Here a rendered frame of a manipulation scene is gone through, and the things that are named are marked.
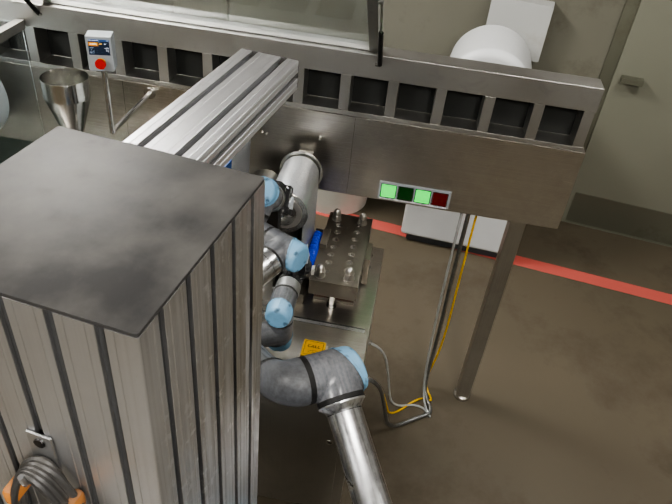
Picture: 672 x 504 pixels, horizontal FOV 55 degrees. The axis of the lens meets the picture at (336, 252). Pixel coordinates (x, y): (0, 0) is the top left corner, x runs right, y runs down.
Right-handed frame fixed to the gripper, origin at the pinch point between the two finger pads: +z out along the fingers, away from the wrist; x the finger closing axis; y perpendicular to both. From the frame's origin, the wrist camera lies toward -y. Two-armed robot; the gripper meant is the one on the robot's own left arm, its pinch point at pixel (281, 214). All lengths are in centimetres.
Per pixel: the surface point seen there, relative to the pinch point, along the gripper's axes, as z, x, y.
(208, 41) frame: 9, 34, 51
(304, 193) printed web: 9.2, -4.3, 8.4
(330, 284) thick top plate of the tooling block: 19.0, -16.5, -18.1
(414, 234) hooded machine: 211, -48, 19
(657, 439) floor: 124, -171, -63
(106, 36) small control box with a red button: -20, 53, 38
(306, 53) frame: 8, 3, 52
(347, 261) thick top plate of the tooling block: 28.3, -20.1, -9.6
